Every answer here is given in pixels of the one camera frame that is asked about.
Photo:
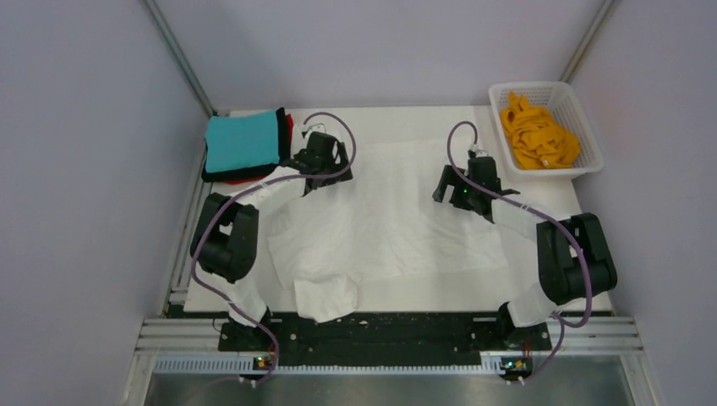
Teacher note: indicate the folded cyan t shirt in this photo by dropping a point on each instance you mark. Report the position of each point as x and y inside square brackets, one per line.
[235, 143]

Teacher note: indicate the left controller board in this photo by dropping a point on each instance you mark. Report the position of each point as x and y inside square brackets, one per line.
[265, 362]

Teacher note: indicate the folded black t shirt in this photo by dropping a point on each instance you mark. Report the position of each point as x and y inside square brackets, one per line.
[243, 149]

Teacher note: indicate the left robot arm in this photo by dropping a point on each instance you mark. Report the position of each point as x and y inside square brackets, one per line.
[224, 247]

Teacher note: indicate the right frame post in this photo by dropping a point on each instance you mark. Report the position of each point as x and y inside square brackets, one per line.
[605, 11]

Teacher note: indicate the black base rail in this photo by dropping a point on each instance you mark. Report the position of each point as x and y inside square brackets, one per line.
[385, 339]

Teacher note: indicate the aluminium table frame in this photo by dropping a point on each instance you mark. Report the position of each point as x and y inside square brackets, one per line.
[175, 361]

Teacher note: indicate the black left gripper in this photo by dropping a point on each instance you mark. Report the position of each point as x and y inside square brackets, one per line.
[340, 150]

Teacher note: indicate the white t shirt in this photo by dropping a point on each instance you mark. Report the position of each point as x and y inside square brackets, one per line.
[382, 225]

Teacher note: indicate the left frame post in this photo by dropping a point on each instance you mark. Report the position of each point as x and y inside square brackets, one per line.
[178, 56]

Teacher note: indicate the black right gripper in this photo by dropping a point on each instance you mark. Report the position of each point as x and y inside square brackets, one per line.
[455, 199]

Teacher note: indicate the yellow t shirt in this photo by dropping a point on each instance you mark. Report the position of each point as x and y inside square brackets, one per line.
[536, 140]

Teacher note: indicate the folded red t shirt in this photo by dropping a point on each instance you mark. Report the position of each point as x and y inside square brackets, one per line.
[257, 173]

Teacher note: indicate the white plastic basket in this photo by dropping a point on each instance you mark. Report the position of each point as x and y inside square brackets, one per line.
[562, 102]

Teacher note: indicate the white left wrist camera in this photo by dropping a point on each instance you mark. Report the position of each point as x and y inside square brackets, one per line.
[307, 130]

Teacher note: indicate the frame post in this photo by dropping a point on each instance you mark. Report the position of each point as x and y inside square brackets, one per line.
[178, 56]
[605, 11]

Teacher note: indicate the controller board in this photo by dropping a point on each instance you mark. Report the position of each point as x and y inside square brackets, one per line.
[516, 369]
[265, 362]

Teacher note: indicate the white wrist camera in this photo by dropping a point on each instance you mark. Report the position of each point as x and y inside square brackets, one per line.
[475, 151]
[307, 130]

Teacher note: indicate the right controller board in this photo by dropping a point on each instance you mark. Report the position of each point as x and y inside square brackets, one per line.
[516, 369]

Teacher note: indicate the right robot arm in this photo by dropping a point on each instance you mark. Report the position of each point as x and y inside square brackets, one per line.
[573, 257]

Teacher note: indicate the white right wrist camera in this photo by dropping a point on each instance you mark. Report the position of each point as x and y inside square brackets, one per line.
[475, 151]

